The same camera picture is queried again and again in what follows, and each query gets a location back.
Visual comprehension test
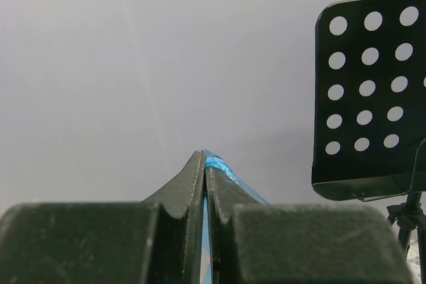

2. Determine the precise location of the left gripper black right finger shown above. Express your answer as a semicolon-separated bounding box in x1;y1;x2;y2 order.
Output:
205;168;413;283

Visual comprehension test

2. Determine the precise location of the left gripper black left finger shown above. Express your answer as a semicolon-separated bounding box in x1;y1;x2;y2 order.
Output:
1;151;205;283

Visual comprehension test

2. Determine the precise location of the blue trash bag roll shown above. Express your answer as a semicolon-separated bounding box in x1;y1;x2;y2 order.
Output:
200;150;269;284

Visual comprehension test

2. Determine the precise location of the black music stand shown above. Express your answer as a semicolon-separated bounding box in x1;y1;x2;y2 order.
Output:
310;0;426;260

